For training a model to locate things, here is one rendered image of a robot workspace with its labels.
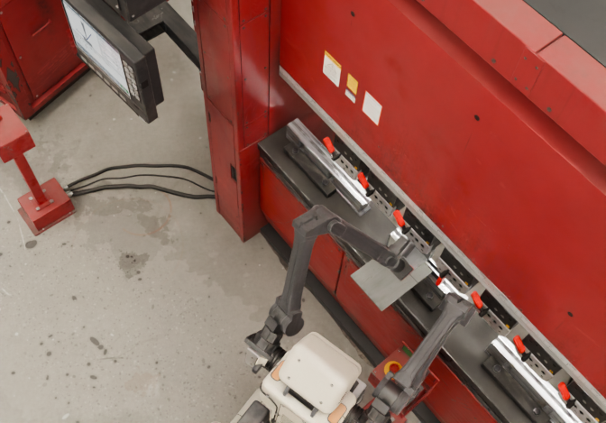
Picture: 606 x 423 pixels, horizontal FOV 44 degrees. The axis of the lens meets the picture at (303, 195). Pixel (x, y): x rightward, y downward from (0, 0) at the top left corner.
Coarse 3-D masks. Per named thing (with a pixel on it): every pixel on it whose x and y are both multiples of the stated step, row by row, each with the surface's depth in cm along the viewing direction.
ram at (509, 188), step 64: (320, 0) 238; (384, 0) 209; (320, 64) 261; (384, 64) 228; (448, 64) 202; (384, 128) 249; (448, 128) 218; (512, 128) 194; (448, 192) 238; (512, 192) 210; (576, 192) 188; (512, 256) 228; (576, 256) 202; (576, 320) 219
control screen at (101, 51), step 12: (72, 12) 269; (72, 24) 278; (84, 24) 267; (84, 36) 276; (96, 36) 265; (84, 48) 285; (96, 48) 273; (108, 48) 263; (96, 60) 283; (108, 60) 272; (120, 60) 261; (108, 72) 281; (120, 72) 270; (120, 84) 279
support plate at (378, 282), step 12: (372, 264) 284; (360, 276) 282; (372, 276) 282; (384, 276) 282; (408, 276) 283; (420, 276) 283; (372, 288) 280; (384, 288) 280; (396, 288) 280; (408, 288) 280; (372, 300) 277; (384, 300) 277
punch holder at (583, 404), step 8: (568, 384) 244; (576, 384) 239; (560, 392) 249; (576, 392) 241; (584, 392) 237; (576, 400) 244; (584, 400) 240; (592, 400) 236; (576, 408) 246; (584, 408) 242; (592, 408) 238; (600, 408) 235; (576, 416) 249; (584, 416) 245; (592, 416) 241; (600, 416) 237
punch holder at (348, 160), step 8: (336, 136) 282; (336, 144) 286; (344, 144) 280; (336, 152) 289; (344, 152) 284; (352, 152) 279; (336, 160) 293; (344, 160) 287; (352, 160) 283; (360, 160) 277; (344, 168) 291; (352, 168) 286; (360, 168) 282; (368, 168) 289; (352, 176) 290
